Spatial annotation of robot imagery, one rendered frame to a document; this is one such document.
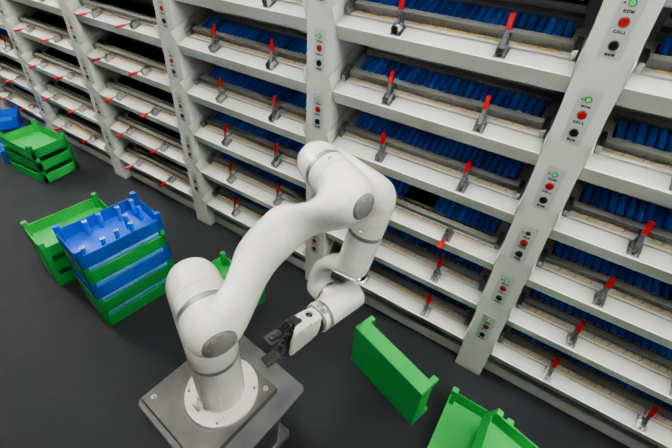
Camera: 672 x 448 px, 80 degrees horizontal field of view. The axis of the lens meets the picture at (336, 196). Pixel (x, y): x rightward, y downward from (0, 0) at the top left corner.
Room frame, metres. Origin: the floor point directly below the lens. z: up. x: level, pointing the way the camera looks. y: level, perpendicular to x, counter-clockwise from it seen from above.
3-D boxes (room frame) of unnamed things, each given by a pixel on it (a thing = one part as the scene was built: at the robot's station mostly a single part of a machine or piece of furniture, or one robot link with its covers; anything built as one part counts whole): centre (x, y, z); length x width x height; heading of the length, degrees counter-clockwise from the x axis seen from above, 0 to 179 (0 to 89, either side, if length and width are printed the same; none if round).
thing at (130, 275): (1.08, 0.83, 0.20); 0.30 x 0.20 x 0.08; 141
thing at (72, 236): (1.08, 0.83, 0.36); 0.30 x 0.20 x 0.08; 141
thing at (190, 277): (0.56, 0.29, 0.61); 0.19 x 0.12 x 0.24; 34
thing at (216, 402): (0.53, 0.27, 0.39); 0.19 x 0.19 x 0.18
